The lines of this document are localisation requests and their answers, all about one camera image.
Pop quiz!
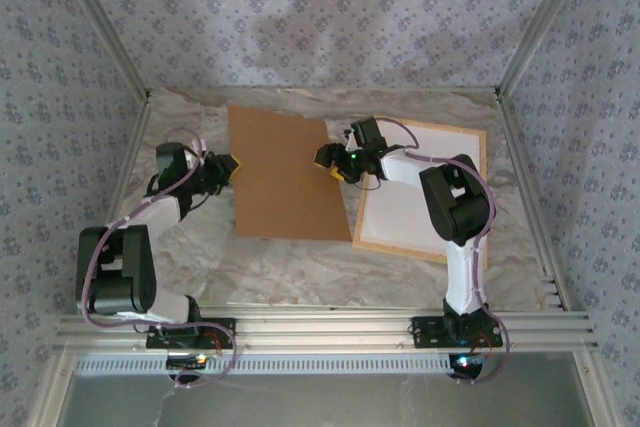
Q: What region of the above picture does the brown backing board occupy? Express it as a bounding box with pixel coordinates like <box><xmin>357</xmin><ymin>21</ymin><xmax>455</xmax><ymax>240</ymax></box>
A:
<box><xmin>226</xmin><ymin>104</ymin><xmax>355</xmax><ymax>243</ymax></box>

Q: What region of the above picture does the seaside photo print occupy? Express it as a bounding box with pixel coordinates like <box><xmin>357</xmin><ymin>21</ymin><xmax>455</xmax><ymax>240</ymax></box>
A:
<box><xmin>360</xmin><ymin>119</ymin><xmax>482</xmax><ymax>253</ymax></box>

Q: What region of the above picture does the light wooden picture frame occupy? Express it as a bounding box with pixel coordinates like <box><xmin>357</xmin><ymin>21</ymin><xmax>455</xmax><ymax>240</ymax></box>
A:
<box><xmin>351</xmin><ymin>114</ymin><xmax>489</xmax><ymax>266</ymax></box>

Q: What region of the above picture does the small controller board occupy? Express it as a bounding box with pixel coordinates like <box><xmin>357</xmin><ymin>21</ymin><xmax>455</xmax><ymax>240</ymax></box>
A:
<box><xmin>448</xmin><ymin>352</ymin><xmax>487</xmax><ymax>381</ymax></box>
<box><xmin>166</xmin><ymin>354</ymin><xmax>209</xmax><ymax>371</ymax></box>

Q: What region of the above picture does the grey metal panel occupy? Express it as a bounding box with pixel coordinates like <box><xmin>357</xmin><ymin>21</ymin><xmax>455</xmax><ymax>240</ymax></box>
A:
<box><xmin>57</xmin><ymin>371</ymin><xmax>596</xmax><ymax>427</ymax></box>

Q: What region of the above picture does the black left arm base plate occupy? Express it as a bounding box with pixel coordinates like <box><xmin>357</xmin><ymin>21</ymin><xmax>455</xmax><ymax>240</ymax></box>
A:
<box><xmin>145</xmin><ymin>316</ymin><xmax>237</xmax><ymax>350</ymax></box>

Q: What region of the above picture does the aluminium mounting rail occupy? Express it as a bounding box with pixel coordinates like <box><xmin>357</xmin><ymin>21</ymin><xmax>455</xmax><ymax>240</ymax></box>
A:
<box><xmin>52</xmin><ymin>304</ymin><xmax>600</xmax><ymax>354</ymax></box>

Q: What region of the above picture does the aluminium corner post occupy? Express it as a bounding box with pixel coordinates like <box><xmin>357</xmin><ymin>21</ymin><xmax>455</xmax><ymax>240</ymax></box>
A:
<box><xmin>494</xmin><ymin>0</ymin><xmax>596</xmax><ymax>98</ymax></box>
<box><xmin>52</xmin><ymin>0</ymin><xmax>152</xmax><ymax>101</ymax></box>

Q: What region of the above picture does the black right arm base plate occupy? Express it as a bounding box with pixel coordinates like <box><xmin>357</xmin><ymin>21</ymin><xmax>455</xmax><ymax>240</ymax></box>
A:
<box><xmin>410</xmin><ymin>315</ymin><xmax>504</xmax><ymax>350</ymax></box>

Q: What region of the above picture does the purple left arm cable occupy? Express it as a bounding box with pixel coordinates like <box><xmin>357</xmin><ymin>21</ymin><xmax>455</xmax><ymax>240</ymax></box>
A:
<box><xmin>74</xmin><ymin>126</ymin><xmax>237</xmax><ymax>391</ymax></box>

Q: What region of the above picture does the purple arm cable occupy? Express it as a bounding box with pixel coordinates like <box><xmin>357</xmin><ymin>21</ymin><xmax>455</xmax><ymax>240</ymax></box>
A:
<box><xmin>74</xmin><ymin>126</ymin><xmax>237</xmax><ymax>391</ymax></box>
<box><xmin>374</xmin><ymin>116</ymin><xmax>511</xmax><ymax>387</ymax></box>

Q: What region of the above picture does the grey slotted cable duct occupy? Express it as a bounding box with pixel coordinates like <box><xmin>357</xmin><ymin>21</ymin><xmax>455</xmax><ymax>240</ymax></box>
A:
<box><xmin>74</xmin><ymin>355</ymin><xmax>454</xmax><ymax>377</ymax></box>

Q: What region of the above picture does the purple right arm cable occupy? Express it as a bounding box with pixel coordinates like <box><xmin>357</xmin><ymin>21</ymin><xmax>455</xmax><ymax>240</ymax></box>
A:
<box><xmin>374</xmin><ymin>116</ymin><xmax>511</xmax><ymax>387</ymax></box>

